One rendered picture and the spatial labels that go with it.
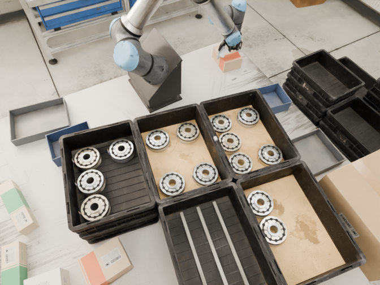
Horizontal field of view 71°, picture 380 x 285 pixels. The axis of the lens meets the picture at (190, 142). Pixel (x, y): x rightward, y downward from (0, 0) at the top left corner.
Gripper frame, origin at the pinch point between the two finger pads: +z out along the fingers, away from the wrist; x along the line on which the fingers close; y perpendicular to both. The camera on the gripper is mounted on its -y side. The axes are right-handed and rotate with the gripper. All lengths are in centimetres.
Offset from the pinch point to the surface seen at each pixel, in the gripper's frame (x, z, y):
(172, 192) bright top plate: -66, -11, 73
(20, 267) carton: -126, 0, 74
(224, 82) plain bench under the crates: -9.5, 5.2, 15.5
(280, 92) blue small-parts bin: 14.3, 1.2, 37.5
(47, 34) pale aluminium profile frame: -105, 45, -129
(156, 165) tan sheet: -67, -8, 58
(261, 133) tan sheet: -16, -8, 62
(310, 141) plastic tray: 12, 5, 70
